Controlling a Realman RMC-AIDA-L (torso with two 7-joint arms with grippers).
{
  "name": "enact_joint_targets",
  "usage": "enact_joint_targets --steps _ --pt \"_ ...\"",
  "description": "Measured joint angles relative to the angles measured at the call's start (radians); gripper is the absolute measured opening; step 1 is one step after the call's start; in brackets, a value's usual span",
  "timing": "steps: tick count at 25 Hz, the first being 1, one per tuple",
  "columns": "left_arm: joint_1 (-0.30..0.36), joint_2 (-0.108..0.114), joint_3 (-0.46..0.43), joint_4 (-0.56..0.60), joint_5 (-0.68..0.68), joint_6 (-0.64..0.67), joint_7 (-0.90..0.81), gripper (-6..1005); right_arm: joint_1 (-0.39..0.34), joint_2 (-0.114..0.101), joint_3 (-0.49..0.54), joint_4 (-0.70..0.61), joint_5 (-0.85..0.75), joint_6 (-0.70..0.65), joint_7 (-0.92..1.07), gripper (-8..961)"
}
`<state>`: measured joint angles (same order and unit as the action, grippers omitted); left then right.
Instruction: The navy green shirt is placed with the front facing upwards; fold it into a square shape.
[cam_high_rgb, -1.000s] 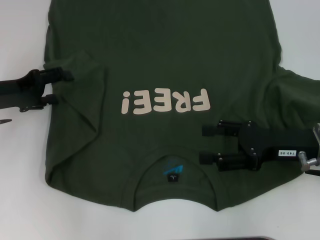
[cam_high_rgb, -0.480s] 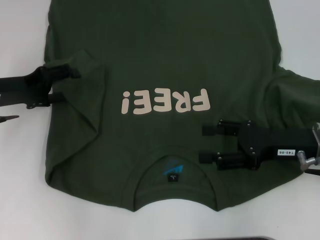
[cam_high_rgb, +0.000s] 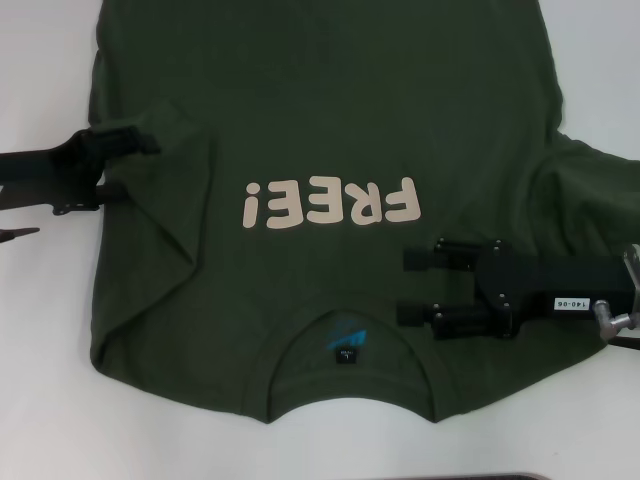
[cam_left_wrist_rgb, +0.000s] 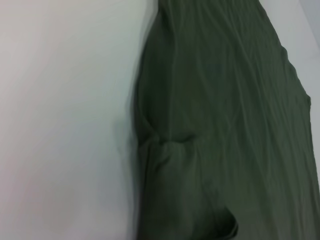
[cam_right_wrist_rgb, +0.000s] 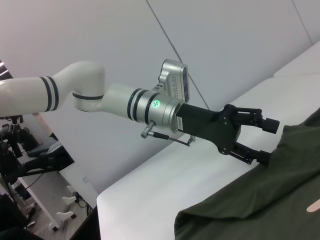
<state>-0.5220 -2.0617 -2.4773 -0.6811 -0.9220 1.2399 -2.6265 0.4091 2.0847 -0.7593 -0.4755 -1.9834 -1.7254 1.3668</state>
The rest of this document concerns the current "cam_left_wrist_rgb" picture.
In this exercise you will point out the dark green printed t-shirt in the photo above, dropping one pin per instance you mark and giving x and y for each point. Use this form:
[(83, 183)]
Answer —
[(212, 112)]

